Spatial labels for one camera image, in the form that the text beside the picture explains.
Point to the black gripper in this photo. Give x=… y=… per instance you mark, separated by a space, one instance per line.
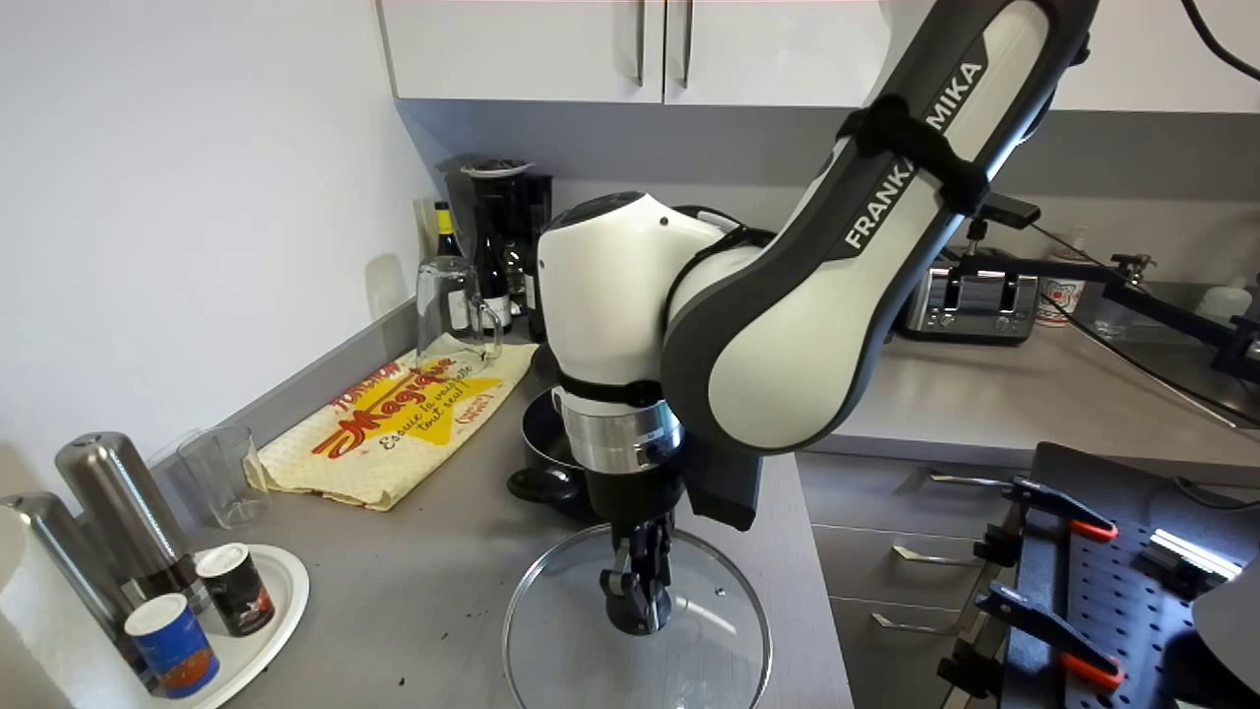
x=631 y=506

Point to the glass lid with black knob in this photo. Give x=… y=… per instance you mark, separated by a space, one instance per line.
x=715 y=652

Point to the black cooking pot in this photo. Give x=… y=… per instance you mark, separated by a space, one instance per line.
x=545 y=437

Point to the steel grinder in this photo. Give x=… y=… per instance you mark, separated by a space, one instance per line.
x=62 y=555
x=123 y=514

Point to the white plate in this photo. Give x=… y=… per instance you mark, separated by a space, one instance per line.
x=282 y=597

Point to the black coffee maker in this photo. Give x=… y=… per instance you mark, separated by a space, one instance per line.
x=504 y=217

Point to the small black cup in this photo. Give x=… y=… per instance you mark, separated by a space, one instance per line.
x=236 y=590

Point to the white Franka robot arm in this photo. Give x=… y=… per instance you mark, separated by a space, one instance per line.
x=790 y=340

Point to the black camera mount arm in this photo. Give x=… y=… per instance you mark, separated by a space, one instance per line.
x=1155 y=307

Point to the grey rounded cover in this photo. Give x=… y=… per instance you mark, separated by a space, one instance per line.
x=1232 y=625

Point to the small blue cup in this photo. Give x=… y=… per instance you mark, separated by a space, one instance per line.
x=169 y=644

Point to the dark wine bottle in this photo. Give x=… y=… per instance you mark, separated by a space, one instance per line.
x=454 y=282

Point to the white cabinet door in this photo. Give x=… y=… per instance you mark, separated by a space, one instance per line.
x=790 y=52
x=524 y=45

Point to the clear plastic holder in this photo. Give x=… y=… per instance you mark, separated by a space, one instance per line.
x=221 y=476

